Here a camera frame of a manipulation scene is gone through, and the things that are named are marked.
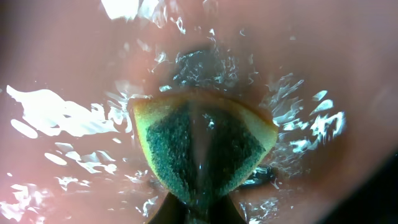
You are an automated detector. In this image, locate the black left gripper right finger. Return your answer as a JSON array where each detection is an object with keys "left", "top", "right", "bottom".
[{"left": 209, "top": 195, "right": 246, "bottom": 224}]

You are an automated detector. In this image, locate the black water tray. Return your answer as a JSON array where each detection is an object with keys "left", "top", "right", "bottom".
[{"left": 1, "top": 0, "right": 397, "bottom": 224}]

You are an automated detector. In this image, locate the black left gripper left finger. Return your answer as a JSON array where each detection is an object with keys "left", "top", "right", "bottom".
[{"left": 148, "top": 192, "right": 188, "bottom": 224}]

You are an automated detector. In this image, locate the green yellow sponge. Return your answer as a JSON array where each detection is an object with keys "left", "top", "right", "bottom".
[{"left": 128, "top": 91, "right": 278, "bottom": 207}]

